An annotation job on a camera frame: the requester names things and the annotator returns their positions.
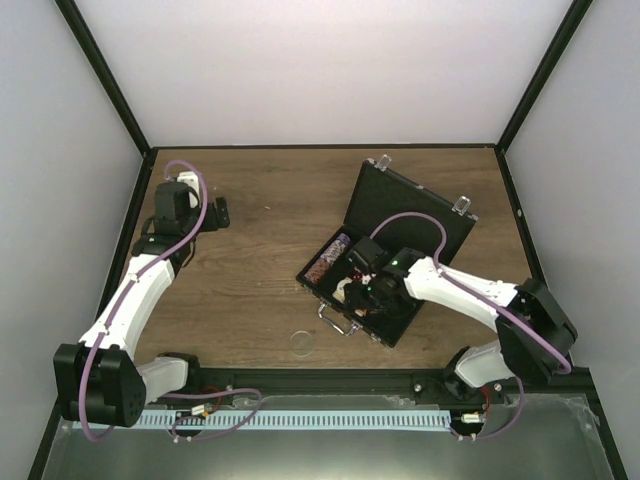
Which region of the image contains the black poker case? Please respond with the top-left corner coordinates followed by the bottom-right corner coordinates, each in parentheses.
top-left (296, 155), bottom-right (478, 348)

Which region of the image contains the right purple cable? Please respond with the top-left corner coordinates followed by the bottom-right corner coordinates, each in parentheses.
top-left (370, 212), bottom-right (572, 441)

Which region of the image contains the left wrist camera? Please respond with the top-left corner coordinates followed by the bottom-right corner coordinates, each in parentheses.
top-left (176, 171), bottom-right (200, 208)

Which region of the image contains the white dealer button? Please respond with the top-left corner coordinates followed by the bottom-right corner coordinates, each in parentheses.
top-left (332, 277), bottom-right (353, 303)

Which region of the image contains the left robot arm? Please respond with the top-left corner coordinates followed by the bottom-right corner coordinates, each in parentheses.
top-left (53, 172), bottom-right (230, 427)

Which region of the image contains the purple chip stack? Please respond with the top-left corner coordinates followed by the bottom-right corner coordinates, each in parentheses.
top-left (332, 233), bottom-right (351, 252)

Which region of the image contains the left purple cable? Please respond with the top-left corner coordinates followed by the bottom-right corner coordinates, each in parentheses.
top-left (79, 159), bottom-right (209, 444)

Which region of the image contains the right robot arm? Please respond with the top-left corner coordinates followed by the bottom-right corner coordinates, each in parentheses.
top-left (344, 238), bottom-right (577, 403)

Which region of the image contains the red black chip stack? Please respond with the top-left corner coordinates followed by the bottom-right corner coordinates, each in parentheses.
top-left (304, 257), bottom-right (333, 284)

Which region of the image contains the purple cable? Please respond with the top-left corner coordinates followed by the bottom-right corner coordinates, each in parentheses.
top-left (370, 212), bottom-right (572, 441)
top-left (79, 159), bottom-right (209, 444)

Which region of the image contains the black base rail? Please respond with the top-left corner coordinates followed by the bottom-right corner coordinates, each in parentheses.
top-left (139, 367), bottom-right (596, 401)

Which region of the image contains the clear acrylic dealer puck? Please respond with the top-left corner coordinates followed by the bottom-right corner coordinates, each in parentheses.
top-left (289, 330), bottom-right (315, 358)

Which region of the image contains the light blue slotted cable duct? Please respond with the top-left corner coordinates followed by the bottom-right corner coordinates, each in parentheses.
top-left (131, 410), bottom-right (451, 433)

